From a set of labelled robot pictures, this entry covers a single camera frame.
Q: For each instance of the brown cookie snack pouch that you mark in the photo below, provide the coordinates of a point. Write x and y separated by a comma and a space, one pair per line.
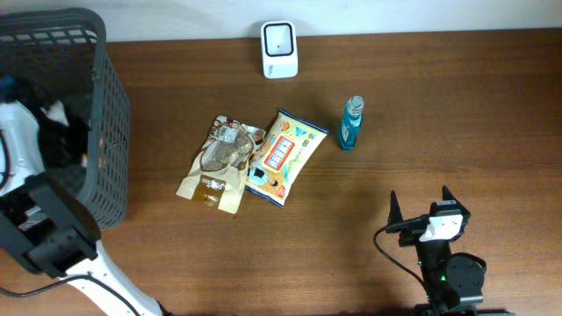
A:
218, 173

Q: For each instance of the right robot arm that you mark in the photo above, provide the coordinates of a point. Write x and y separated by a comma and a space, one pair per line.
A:
452, 282

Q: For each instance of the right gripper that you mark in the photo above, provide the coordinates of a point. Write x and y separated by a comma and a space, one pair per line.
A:
413, 237

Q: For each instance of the blue mouthwash bottle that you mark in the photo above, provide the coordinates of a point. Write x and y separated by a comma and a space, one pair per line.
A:
351, 124

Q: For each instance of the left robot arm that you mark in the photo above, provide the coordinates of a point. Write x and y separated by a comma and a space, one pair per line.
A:
44, 228

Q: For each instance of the yellow wet wipes pack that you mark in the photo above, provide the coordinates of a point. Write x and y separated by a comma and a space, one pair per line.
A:
287, 147

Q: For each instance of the dark grey plastic basket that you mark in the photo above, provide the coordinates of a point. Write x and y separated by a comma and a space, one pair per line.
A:
63, 54

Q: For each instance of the white barcode scanner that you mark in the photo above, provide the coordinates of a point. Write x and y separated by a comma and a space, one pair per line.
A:
279, 50

